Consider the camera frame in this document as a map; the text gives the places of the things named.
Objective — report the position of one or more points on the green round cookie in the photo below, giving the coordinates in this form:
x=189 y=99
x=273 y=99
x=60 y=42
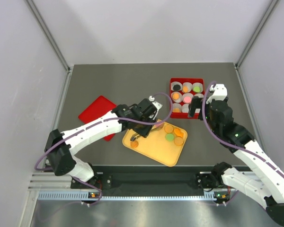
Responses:
x=197 y=89
x=169 y=137

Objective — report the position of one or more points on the small tan round cookie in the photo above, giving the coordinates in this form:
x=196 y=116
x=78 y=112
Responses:
x=175 y=95

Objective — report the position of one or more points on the red box lid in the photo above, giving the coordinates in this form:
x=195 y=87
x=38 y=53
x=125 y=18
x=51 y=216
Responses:
x=96 y=109

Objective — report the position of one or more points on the orange swirl cookie left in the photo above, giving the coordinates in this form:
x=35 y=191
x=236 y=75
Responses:
x=134 y=144

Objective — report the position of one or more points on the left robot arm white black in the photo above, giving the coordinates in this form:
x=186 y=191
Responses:
x=61 y=147

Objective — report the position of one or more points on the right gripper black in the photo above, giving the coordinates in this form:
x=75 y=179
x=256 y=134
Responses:
x=197 y=103

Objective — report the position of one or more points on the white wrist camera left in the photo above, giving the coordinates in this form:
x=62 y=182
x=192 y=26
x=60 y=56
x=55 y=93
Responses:
x=157 y=105

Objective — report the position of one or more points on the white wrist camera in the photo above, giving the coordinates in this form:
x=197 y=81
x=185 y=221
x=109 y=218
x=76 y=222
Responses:
x=157 y=105
x=218 y=92

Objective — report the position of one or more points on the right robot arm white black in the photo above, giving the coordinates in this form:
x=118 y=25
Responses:
x=268 y=192

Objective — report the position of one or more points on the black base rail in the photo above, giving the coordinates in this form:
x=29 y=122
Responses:
x=138 y=182

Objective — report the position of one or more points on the tan round biscuit right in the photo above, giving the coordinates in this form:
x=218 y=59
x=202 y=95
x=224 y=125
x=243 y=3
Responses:
x=179 y=141

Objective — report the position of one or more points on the tan round biscuit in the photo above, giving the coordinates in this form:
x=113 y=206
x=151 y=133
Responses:
x=179 y=141
x=168 y=129

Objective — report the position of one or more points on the yellow tray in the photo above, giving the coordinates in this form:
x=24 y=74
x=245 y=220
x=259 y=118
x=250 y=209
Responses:
x=156 y=147

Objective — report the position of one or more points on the pink round cookie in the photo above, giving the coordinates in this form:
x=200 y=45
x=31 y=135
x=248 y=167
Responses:
x=187 y=99

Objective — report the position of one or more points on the tan round biscuit top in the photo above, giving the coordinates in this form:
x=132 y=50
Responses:
x=168 y=129

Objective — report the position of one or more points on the orange flower cookie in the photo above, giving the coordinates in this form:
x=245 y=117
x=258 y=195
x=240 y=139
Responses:
x=186 y=89

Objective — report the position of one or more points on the metal tongs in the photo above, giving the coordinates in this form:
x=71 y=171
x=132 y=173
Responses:
x=156 y=127

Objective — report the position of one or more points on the red cookie box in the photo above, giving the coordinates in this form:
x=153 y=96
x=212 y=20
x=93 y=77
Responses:
x=189 y=82

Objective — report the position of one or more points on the orange fish cookie right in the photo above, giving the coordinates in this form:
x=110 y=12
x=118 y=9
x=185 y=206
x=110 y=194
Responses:
x=178 y=132

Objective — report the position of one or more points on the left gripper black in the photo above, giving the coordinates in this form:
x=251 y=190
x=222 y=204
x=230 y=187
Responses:
x=144 y=132

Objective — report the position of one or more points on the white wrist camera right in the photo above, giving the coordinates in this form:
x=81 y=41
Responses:
x=218 y=92

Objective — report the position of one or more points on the black round cookie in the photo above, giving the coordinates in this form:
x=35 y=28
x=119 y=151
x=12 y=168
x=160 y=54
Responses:
x=177 y=87

